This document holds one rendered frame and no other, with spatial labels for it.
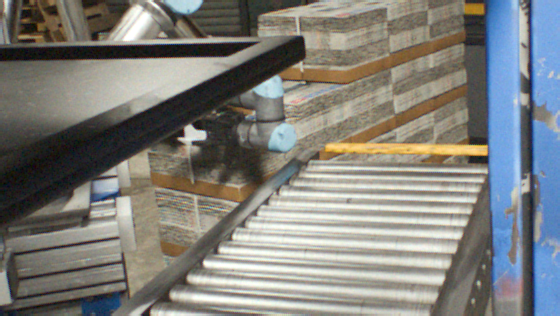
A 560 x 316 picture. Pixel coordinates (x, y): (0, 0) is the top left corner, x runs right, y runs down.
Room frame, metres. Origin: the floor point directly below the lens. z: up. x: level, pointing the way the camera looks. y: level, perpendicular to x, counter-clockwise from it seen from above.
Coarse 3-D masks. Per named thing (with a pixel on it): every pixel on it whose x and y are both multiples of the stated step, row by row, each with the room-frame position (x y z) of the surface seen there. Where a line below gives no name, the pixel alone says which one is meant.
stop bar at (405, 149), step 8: (328, 144) 2.03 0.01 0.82; (336, 144) 2.03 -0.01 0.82; (344, 144) 2.02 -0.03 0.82; (352, 144) 2.02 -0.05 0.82; (360, 144) 2.01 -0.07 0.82; (368, 144) 2.00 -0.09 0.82; (376, 144) 2.00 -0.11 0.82; (384, 144) 1.99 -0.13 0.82; (392, 144) 1.99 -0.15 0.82; (400, 144) 1.98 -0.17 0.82; (408, 144) 1.98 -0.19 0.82; (416, 144) 1.97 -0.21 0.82; (352, 152) 2.00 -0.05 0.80; (360, 152) 1.99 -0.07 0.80; (368, 152) 1.99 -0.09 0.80; (376, 152) 1.98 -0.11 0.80; (384, 152) 1.97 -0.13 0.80; (392, 152) 1.97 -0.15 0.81; (400, 152) 1.96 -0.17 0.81; (408, 152) 1.95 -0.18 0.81; (416, 152) 1.95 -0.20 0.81; (424, 152) 1.94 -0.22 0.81; (432, 152) 1.94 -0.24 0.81; (440, 152) 1.93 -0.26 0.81; (448, 152) 1.92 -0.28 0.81; (456, 152) 1.92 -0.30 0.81; (464, 152) 1.91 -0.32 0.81; (472, 152) 1.90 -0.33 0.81; (480, 152) 1.90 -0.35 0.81
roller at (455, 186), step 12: (300, 180) 1.83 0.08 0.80; (312, 180) 1.82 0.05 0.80; (324, 180) 1.81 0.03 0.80; (336, 180) 1.80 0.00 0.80; (348, 180) 1.79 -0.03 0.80; (360, 180) 1.78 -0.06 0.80; (372, 180) 1.78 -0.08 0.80; (384, 180) 1.77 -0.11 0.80; (396, 180) 1.76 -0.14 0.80; (408, 180) 1.76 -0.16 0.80
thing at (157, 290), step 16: (304, 160) 1.97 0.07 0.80; (272, 176) 1.86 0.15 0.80; (288, 176) 1.85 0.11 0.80; (256, 192) 1.75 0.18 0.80; (272, 192) 1.74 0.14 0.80; (240, 208) 1.65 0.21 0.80; (256, 208) 1.65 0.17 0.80; (224, 224) 1.57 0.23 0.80; (240, 224) 1.57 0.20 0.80; (208, 240) 1.49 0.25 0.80; (192, 256) 1.41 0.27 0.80; (160, 272) 1.35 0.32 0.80; (176, 272) 1.35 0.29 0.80; (144, 288) 1.29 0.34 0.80; (160, 288) 1.28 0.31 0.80; (128, 304) 1.23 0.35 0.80; (144, 304) 1.23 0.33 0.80
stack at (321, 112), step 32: (416, 64) 3.10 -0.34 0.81; (288, 96) 2.61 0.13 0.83; (320, 96) 2.59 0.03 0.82; (352, 96) 2.74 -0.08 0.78; (384, 96) 2.91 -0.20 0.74; (416, 96) 3.08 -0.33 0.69; (320, 128) 2.59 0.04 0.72; (352, 128) 2.73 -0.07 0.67; (416, 128) 3.07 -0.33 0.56; (160, 160) 2.44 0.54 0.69; (192, 160) 2.36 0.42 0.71; (256, 160) 2.32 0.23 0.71; (288, 160) 2.44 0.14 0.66; (352, 160) 2.71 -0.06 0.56; (384, 160) 2.87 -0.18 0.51; (416, 160) 3.06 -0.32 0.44; (160, 192) 2.46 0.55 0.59; (160, 224) 2.46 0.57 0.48; (192, 224) 2.39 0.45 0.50
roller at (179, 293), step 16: (176, 288) 1.28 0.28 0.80; (192, 288) 1.28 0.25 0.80; (208, 288) 1.27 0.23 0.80; (224, 288) 1.27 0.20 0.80; (208, 304) 1.24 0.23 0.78; (224, 304) 1.24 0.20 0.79; (240, 304) 1.23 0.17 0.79; (256, 304) 1.22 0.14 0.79; (272, 304) 1.21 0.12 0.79; (288, 304) 1.21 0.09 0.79; (304, 304) 1.20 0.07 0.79; (320, 304) 1.19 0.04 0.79; (336, 304) 1.18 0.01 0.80; (352, 304) 1.18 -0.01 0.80; (368, 304) 1.17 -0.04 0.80; (384, 304) 1.17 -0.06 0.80; (400, 304) 1.16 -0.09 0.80; (416, 304) 1.16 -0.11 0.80; (432, 304) 1.16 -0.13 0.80
